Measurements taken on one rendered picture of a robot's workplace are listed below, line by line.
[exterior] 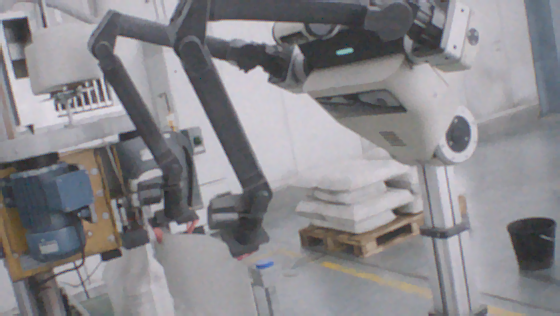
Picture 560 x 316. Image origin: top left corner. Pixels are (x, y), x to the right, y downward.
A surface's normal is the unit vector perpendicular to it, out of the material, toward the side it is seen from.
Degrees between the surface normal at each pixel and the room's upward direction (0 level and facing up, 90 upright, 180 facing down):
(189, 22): 119
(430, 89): 90
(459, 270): 90
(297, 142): 90
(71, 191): 90
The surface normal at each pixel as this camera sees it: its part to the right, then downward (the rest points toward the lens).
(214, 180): 0.51, 0.01
